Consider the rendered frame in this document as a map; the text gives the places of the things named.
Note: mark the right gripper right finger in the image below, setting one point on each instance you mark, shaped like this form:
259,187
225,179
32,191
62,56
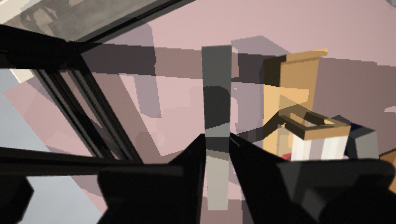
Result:
274,187

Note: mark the orange-brown wooden clipboard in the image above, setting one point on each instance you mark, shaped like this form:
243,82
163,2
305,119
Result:
391,157

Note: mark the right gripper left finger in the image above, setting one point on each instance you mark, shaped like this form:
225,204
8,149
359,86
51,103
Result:
181,184

